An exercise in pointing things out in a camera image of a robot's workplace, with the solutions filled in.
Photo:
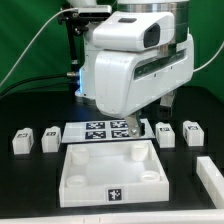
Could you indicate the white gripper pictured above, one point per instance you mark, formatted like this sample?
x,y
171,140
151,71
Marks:
x,y
119,92

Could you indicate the white square tabletop tray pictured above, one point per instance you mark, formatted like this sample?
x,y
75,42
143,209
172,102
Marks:
x,y
112,173

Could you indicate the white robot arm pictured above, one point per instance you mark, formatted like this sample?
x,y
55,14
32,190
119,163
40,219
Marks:
x,y
167,53

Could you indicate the white sheet with tags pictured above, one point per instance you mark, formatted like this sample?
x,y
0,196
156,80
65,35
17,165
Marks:
x,y
95,131

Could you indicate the white obstacle bar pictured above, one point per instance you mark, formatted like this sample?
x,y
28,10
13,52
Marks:
x,y
212,180

